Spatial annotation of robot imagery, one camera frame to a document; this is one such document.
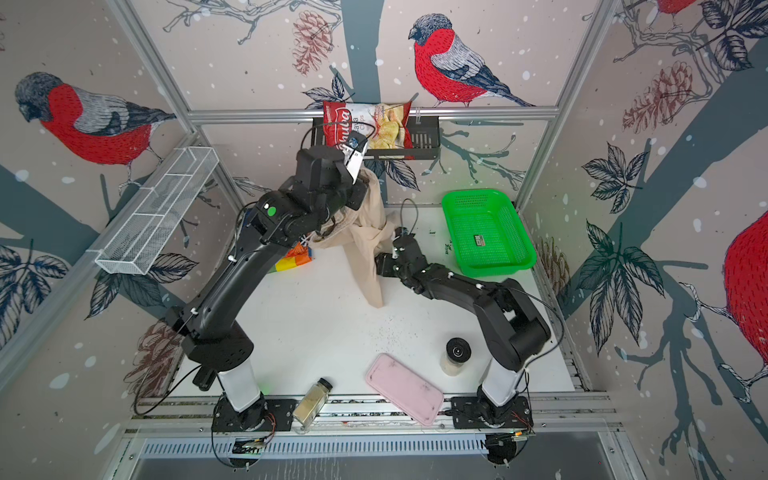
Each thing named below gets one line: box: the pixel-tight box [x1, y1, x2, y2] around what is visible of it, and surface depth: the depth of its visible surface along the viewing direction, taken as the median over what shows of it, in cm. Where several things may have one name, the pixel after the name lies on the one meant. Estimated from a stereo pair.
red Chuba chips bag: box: [323, 101, 413, 150], surface depth 89 cm
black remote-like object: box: [192, 366, 217, 391], surface depth 79 cm
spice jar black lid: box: [292, 377, 334, 435], surface depth 74 cm
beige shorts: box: [309, 168, 400, 308], surface depth 83 cm
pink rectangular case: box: [365, 353, 445, 426], surface depth 77 cm
